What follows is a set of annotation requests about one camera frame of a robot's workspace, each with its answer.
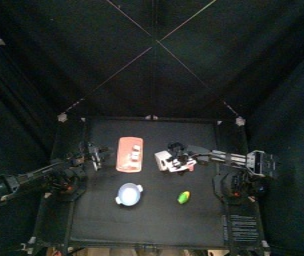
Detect green yellow toy fruit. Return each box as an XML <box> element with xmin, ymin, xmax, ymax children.
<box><xmin>176</xmin><ymin>190</ymin><xmax>192</xmax><ymax>205</ymax></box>

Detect pink plastic tray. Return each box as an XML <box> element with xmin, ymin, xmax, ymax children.
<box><xmin>115</xmin><ymin>136</ymin><xmax>145</xmax><ymax>174</ymax></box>

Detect white knife holder block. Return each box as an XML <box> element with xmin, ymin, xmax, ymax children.
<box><xmin>153</xmin><ymin>150</ymin><xmax>175</xmax><ymax>172</ymax></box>

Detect light blue bowl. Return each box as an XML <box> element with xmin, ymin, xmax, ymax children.
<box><xmin>113</xmin><ymin>182</ymin><xmax>145</xmax><ymax>207</ymax></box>

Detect white text label sticker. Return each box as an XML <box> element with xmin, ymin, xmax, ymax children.
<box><xmin>227</xmin><ymin>213</ymin><xmax>262</xmax><ymax>245</ymax></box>

